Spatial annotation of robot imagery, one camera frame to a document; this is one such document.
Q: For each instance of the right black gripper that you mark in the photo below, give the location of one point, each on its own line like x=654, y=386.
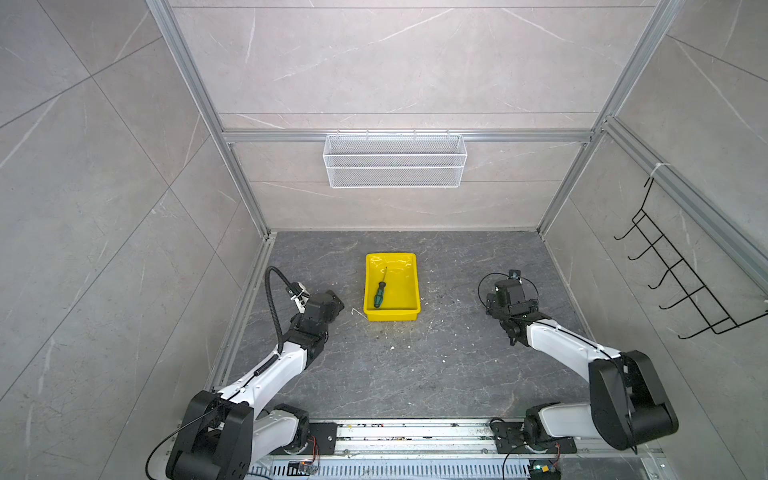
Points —
x=493, y=305

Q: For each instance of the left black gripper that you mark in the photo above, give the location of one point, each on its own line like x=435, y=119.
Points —
x=336, y=301

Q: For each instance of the green handled screwdriver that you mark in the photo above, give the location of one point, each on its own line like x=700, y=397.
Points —
x=379, y=295

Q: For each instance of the yellow plastic bin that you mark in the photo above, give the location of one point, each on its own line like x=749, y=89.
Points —
x=402, y=300

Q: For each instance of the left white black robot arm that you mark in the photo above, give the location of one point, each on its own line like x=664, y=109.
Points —
x=224, y=432

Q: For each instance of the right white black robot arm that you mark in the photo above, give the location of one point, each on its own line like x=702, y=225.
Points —
x=628, y=404

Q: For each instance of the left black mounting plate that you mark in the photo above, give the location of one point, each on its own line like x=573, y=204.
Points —
x=314, y=438

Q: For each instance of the black mounting plate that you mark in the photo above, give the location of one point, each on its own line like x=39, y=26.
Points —
x=520, y=437
x=314, y=438

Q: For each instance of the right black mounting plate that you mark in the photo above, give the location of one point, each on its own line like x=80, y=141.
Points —
x=520, y=437

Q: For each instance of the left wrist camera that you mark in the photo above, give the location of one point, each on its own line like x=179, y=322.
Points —
x=298, y=294

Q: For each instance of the white wire mesh basket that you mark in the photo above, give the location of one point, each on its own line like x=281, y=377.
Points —
x=368, y=161

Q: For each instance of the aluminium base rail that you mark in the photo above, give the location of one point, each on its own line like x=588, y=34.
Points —
x=453, y=449

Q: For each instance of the black wire hook rack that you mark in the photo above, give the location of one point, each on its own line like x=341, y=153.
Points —
x=679, y=271

